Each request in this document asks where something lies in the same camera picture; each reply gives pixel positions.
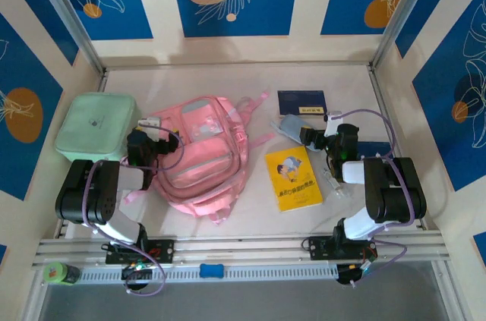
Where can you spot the mint green storage case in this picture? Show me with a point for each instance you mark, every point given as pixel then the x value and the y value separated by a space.
pixel 91 127

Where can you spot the green tape roll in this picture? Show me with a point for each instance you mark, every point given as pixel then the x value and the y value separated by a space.
pixel 57 273

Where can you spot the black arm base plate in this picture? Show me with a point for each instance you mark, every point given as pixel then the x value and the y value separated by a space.
pixel 163 250
pixel 319 248

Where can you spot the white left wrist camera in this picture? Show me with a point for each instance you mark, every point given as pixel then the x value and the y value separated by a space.
pixel 150 122

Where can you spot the pink backpack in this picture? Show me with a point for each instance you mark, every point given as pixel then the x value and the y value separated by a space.
pixel 201 161

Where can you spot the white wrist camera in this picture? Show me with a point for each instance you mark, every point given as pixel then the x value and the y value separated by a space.
pixel 150 122
pixel 334 121

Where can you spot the dark blue book yellow label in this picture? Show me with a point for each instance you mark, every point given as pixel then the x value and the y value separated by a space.
pixel 300 101

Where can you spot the aluminium frame post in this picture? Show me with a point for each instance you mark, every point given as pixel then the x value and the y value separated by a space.
pixel 68 17
pixel 402 13

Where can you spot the blue bone-shaped clip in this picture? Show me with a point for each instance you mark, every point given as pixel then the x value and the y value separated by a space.
pixel 212 271

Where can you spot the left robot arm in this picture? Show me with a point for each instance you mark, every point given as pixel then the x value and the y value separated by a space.
pixel 87 192

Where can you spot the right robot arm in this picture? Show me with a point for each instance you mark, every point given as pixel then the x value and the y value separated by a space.
pixel 395 192

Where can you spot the grey-blue pencil case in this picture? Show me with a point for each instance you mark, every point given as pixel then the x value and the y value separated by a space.
pixel 290 125

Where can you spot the aluminium cross rail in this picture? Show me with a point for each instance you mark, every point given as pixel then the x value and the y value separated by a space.
pixel 243 249

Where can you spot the plain dark blue book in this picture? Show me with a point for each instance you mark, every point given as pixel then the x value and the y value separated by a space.
pixel 374 147

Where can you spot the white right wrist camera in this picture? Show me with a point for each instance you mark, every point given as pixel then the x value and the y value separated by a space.
pixel 334 121

